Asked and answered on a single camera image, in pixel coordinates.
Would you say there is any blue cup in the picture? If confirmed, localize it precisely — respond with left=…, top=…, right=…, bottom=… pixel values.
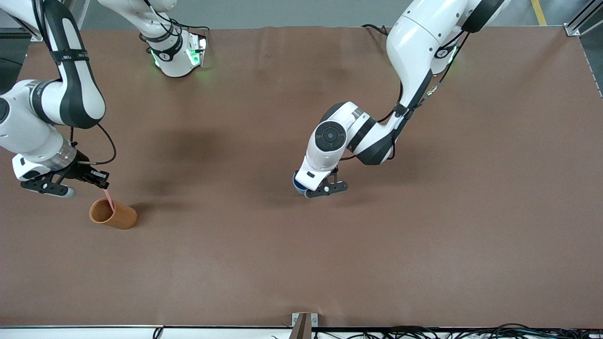
left=292, top=171, right=311, bottom=196

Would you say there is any brown cylindrical cup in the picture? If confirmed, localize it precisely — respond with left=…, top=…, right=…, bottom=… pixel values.
left=89, top=198, right=139, bottom=231

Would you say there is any brown table cover sheet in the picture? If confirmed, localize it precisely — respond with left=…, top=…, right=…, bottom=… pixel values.
left=0, top=26, right=603, bottom=329

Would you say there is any black right camera cable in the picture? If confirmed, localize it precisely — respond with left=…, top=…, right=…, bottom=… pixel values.
left=71, top=122, right=117, bottom=166

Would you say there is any black camera cable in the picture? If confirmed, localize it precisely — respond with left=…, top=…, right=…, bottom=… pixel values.
left=71, top=122, right=117, bottom=166
left=339, top=31, right=472, bottom=161

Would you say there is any black left camera cable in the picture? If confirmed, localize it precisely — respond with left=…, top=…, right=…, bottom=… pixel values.
left=339, top=31, right=472, bottom=161

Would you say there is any grey metal bracket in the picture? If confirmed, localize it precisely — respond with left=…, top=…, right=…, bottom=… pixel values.
left=292, top=313, right=319, bottom=329

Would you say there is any dark camera mount post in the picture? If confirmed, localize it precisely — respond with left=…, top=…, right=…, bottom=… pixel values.
left=288, top=315, right=312, bottom=339

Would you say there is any white table edge rail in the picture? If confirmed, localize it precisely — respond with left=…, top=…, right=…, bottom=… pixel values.
left=0, top=325, right=603, bottom=339

